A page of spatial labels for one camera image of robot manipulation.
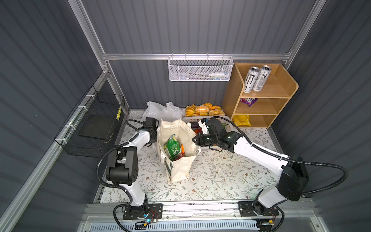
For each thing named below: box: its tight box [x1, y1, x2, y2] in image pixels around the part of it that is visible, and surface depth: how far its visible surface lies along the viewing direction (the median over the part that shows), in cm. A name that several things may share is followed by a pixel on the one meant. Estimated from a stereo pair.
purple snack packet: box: [239, 97, 259, 108], surface depth 104 cm
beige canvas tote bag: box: [156, 118, 202, 184], surface depth 84 cm
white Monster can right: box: [252, 64, 272, 92], surface depth 80 cm
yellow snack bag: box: [232, 114, 252, 127], surface depth 111 cm
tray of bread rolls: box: [185, 102, 226, 117], surface depth 114 cm
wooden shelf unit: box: [222, 62, 299, 129], surface depth 95 cm
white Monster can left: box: [243, 66, 260, 94], surface depth 80 cm
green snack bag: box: [166, 134, 181, 161], surface depth 91 cm
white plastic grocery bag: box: [142, 101, 183, 122], surface depth 107 cm
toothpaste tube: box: [208, 72, 229, 77], surface depth 93 cm
